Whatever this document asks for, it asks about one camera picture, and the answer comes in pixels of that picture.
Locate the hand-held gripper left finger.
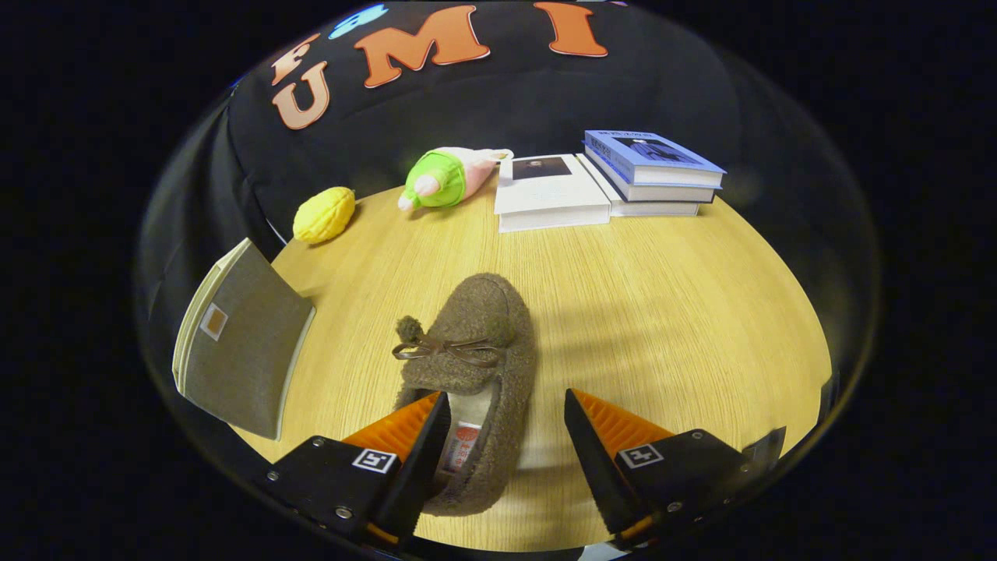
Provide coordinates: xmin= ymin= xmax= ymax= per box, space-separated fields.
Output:
xmin=263 ymin=391 xmax=453 ymax=546

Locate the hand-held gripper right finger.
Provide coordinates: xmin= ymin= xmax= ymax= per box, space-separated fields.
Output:
xmin=564 ymin=388 xmax=772 ymax=546

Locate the brown fuzzy shoe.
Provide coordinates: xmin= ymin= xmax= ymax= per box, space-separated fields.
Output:
xmin=392 ymin=272 xmax=538 ymax=517

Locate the grey fabric storage box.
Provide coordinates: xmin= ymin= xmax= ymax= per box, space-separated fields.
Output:
xmin=171 ymin=238 xmax=317 ymax=442

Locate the yellow bun-shaped plush toy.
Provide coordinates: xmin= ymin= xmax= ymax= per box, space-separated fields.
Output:
xmin=293 ymin=186 xmax=358 ymax=245

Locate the white book with portrait cover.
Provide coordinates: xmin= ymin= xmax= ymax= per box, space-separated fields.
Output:
xmin=494 ymin=153 xmax=612 ymax=234

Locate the thin blue-edged book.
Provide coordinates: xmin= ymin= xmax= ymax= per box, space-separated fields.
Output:
xmin=583 ymin=144 xmax=723 ymax=204

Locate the green and pink plush toy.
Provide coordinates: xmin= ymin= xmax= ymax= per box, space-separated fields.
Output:
xmin=397 ymin=146 xmax=515 ymax=212

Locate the blue book with photo cover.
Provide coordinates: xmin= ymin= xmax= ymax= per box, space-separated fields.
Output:
xmin=583 ymin=129 xmax=727 ymax=189

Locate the black backdrop cloth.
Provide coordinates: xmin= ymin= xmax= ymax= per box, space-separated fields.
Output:
xmin=140 ymin=0 xmax=873 ymax=375

